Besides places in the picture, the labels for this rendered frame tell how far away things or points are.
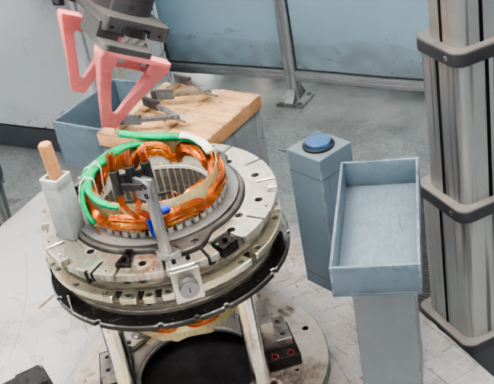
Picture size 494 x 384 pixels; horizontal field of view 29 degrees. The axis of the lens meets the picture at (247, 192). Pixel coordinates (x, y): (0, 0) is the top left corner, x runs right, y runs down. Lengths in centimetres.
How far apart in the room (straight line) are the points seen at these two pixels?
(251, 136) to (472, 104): 38
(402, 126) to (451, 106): 223
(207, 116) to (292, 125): 222
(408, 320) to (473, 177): 29
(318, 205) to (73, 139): 44
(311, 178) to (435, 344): 31
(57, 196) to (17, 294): 56
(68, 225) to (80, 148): 42
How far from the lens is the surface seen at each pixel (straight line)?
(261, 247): 121
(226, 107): 156
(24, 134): 402
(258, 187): 126
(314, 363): 142
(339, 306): 154
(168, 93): 158
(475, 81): 141
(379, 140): 357
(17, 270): 182
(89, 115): 171
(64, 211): 122
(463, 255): 154
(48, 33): 365
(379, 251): 123
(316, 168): 144
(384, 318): 129
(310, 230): 153
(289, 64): 385
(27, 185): 377
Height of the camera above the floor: 175
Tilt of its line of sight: 31 degrees down
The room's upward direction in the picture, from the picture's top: 11 degrees counter-clockwise
